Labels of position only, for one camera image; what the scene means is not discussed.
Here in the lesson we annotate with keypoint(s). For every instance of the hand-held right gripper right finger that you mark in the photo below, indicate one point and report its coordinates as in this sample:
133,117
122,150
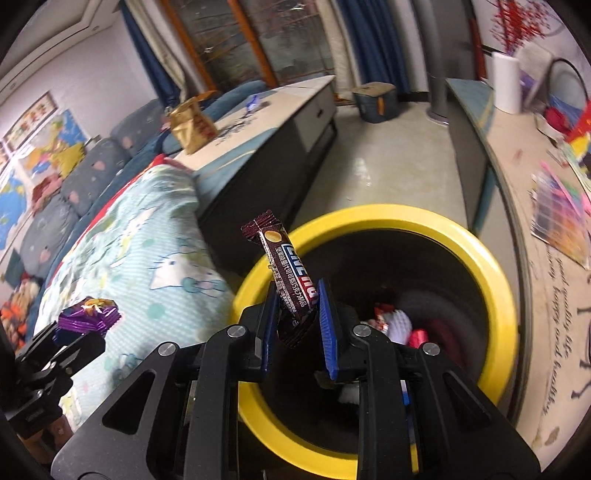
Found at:
328,332

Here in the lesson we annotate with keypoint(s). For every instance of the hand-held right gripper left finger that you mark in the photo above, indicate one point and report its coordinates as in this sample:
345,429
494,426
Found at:
268,332

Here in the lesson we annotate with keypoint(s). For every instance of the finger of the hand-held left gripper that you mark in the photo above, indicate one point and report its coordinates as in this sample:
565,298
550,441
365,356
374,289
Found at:
41,346
78,355

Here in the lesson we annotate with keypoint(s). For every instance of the small purple candy wrapper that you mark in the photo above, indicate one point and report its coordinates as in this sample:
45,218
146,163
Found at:
90,316

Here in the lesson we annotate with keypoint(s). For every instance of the brown chocolate bar wrapper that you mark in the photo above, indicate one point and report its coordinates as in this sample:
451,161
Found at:
286,272

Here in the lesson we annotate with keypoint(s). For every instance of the yellow rimmed black bin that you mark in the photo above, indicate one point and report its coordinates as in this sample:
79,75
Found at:
415,217

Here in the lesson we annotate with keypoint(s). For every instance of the orange plush toy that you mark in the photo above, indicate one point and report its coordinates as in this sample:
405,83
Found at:
16,309

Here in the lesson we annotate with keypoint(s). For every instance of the dark teal cushion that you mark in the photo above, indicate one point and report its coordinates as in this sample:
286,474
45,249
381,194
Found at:
14,265

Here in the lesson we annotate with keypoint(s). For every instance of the grey heart print cushion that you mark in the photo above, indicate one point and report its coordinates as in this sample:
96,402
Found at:
94,168
138,124
48,228

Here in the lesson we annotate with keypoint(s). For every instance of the cartoon cat printed blanket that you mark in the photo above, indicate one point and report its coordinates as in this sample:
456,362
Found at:
152,230

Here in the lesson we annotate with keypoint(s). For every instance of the world map poster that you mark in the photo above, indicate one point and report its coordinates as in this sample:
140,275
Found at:
9,203

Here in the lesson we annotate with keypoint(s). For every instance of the pile of red pink clothes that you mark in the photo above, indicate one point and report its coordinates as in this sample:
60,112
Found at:
46,189

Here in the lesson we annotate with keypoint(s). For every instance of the yellow pillow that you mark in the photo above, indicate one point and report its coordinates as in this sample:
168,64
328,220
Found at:
69,157

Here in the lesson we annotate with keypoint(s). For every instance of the country map poster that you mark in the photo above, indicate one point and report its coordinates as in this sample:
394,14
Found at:
46,138

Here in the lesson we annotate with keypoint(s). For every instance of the brown paper bag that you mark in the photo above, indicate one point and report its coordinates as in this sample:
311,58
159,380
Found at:
189,129

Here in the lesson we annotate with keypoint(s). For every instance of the blue white wrapper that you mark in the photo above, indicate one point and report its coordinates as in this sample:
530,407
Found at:
254,102

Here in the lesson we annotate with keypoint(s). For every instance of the small dark stool box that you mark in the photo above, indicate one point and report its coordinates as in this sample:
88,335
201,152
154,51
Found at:
374,104

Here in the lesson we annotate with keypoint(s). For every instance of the blue fabric sofa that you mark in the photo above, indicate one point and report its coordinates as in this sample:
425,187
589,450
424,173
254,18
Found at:
221,104

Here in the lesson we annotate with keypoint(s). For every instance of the grey coffee table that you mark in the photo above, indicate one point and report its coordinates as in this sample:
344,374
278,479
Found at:
295,97

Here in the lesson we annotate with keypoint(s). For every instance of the printed top television cabinet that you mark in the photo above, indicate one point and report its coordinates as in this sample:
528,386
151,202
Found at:
508,152

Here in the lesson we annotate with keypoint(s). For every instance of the colourful bead organiser box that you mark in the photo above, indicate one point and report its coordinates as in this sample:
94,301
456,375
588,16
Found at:
558,217

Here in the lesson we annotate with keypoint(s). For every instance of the grey tower air conditioner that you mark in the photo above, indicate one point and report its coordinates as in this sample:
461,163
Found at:
438,69

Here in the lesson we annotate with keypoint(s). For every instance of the wooden framed sliding glass door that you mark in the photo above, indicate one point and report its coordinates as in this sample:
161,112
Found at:
277,41

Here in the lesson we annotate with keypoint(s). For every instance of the blue curtain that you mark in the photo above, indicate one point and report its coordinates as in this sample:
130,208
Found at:
143,50
374,41

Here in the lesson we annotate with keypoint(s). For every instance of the white ribbed vase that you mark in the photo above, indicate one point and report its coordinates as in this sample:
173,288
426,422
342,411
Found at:
505,83

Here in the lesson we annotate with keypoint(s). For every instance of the colourful painting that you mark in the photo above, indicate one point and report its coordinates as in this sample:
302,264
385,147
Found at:
581,147

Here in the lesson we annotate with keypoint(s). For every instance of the white purple canvas picture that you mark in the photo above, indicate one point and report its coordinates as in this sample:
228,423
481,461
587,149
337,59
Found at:
531,78

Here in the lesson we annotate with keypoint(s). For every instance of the red berry branches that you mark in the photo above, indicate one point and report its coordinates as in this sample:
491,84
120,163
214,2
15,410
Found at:
512,23

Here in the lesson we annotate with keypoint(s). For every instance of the framed embroidery wall picture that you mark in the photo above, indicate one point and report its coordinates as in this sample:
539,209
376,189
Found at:
30,120

